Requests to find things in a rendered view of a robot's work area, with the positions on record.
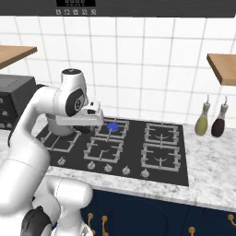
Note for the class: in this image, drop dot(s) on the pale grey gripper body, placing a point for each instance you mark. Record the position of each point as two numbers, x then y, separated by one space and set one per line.
80 120

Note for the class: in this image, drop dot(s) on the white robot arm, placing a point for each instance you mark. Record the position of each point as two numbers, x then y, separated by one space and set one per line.
27 159

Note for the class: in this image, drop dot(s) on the blue burner flame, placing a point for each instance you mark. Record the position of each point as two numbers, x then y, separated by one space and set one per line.
112 126

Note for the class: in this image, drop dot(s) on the silver hob knob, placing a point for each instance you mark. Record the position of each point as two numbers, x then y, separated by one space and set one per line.
126 170
145 174
108 168
91 165
61 161

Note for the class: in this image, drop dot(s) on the black gas hob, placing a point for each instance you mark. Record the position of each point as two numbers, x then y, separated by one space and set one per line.
132 153

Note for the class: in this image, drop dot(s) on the black toaster oven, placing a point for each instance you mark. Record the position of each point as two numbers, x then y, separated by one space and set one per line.
14 95

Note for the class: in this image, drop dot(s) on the navy cupboard door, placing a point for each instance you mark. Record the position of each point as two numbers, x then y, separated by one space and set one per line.
212 222
144 215
87 206

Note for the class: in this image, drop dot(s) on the yellow oil bottle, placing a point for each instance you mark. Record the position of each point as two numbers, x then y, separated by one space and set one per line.
202 123

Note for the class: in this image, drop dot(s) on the dark brown vinegar bottle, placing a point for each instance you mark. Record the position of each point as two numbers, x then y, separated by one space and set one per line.
218 126

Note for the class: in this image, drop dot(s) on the dark range hood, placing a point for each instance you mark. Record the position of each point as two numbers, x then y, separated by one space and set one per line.
153 7

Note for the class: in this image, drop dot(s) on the wooden wall shelf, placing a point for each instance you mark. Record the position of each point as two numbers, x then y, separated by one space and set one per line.
224 68
12 54

